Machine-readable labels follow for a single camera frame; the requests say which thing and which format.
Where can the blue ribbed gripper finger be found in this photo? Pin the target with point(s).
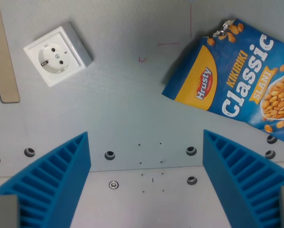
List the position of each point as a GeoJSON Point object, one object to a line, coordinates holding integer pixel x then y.
{"type": "Point", "coordinates": [241, 180]}
{"type": "Point", "coordinates": [49, 180]}

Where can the blue Hrusty Classic peanut bag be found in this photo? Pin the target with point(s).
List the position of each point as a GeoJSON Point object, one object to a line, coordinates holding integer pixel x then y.
{"type": "Point", "coordinates": [237, 78]}

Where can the beige wooden strip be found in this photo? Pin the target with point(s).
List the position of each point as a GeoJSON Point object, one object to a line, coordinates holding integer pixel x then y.
{"type": "Point", "coordinates": [1, 54]}

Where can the white wall power socket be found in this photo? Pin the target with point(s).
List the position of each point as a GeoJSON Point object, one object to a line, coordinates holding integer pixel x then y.
{"type": "Point", "coordinates": [57, 55]}

